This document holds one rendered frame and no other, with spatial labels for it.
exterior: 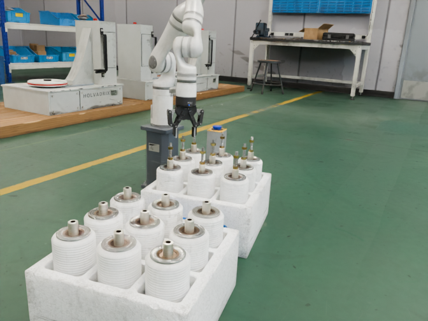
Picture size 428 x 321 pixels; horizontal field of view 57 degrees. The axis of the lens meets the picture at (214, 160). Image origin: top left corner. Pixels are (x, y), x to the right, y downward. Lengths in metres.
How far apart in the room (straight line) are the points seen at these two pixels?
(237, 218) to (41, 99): 2.31
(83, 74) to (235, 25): 3.97
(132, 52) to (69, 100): 1.03
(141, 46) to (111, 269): 3.34
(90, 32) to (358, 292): 3.07
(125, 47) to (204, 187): 3.00
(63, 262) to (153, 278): 0.22
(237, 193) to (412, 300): 0.60
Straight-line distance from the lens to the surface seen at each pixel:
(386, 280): 1.39
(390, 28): 6.43
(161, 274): 0.83
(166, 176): 1.37
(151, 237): 0.97
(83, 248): 0.95
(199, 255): 0.95
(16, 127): 3.03
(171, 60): 1.78
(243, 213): 1.29
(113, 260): 0.88
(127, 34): 4.18
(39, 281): 0.99
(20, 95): 3.52
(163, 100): 1.78
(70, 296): 0.95
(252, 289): 1.22
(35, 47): 6.76
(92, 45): 3.74
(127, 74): 4.19
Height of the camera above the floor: 0.69
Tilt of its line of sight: 17 degrees down
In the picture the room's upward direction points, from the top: 3 degrees clockwise
